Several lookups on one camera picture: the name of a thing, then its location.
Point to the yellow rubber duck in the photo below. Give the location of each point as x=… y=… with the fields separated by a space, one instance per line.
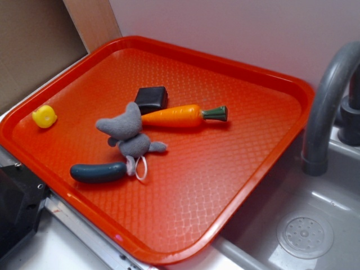
x=44 y=117

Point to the dark green toy cucumber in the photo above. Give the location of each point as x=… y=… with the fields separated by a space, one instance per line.
x=98 y=173

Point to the black rectangular block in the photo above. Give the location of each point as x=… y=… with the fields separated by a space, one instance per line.
x=151 y=99

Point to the orange toy carrot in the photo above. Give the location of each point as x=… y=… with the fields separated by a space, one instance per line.
x=184 y=116

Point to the gray plush animal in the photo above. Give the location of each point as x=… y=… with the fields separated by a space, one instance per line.
x=125 y=132

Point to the gray toy sink basin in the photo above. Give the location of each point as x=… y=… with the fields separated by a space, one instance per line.
x=295 y=221

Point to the orange plastic tray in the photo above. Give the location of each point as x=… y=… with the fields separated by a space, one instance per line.
x=194 y=188

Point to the gray toy faucet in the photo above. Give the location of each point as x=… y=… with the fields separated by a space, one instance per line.
x=336 y=103

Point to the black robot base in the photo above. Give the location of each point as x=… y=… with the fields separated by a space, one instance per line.
x=22 y=199

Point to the brown cardboard panel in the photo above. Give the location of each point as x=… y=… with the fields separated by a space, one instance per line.
x=39 y=39

